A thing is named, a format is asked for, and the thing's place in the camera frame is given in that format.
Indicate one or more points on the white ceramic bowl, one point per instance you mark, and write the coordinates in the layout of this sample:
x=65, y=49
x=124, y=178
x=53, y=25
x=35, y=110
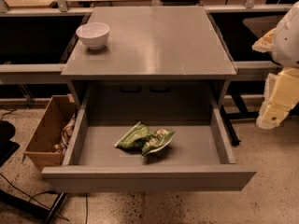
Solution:
x=93, y=35

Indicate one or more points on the crumpled wrappers in box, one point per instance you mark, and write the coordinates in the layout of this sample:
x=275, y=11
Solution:
x=66, y=135

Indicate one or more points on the grey open top drawer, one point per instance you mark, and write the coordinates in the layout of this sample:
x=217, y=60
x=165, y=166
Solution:
x=198, y=158

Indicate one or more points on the grey cabinet with counter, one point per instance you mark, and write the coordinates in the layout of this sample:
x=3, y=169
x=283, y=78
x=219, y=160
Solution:
x=156, y=60

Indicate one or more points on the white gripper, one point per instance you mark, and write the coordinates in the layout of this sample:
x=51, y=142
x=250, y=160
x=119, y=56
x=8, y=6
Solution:
x=288, y=39

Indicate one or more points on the green jalapeno chip bag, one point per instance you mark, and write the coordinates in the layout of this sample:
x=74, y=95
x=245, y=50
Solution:
x=142, y=137

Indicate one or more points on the grey shelf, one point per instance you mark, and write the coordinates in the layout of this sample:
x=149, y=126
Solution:
x=239, y=28
x=35, y=43

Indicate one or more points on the grey right side shelf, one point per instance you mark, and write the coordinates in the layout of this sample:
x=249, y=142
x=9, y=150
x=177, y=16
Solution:
x=239, y=28

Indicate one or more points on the grey left side shelf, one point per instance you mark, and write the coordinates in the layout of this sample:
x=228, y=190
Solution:
x=35, y=43

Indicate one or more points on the black object at left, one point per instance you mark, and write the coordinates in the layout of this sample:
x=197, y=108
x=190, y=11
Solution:
x=7, y=146

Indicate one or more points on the brown cardboard box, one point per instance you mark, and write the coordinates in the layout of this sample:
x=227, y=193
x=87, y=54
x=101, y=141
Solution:
x=44, y=148

